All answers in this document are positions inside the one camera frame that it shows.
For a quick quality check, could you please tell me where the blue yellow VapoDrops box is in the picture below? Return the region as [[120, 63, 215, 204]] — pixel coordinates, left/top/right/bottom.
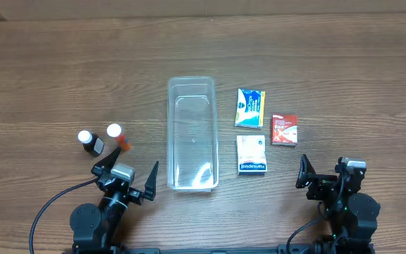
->
[[235, 89, 266, 129]]

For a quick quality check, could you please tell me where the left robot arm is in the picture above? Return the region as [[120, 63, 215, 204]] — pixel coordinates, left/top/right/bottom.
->
[[70, 148, 159, 253]]

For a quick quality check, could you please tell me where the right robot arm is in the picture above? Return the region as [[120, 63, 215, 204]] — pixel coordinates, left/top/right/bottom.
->
[[285, 155, 381, 253]]

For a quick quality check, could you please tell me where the red medicine box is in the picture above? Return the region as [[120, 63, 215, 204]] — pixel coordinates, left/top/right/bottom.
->
[[271, 114, 298, 146]]

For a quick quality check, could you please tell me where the white Hansaplast box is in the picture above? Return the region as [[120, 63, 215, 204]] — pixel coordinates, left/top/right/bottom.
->
[[236, 135, 267, 175]]

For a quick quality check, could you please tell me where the clear plastic container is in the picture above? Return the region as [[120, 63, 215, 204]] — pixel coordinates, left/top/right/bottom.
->
[[167, 76, 219, 192]]

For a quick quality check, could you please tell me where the dark bottle white cap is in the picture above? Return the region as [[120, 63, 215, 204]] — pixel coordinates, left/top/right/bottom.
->
[[78, 130, 104, 157]]

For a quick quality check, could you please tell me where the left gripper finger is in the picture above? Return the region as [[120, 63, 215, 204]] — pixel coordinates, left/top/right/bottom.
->
[[91, 147, 121, 176], [143, 161, 159, 201]]

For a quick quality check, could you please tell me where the orange bottle white cap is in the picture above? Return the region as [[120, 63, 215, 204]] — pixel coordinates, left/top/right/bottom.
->
[[106, 123, 131, 152]]

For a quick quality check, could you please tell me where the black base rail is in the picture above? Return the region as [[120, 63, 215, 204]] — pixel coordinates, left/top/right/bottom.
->
[[61, 243, 376, 254]]

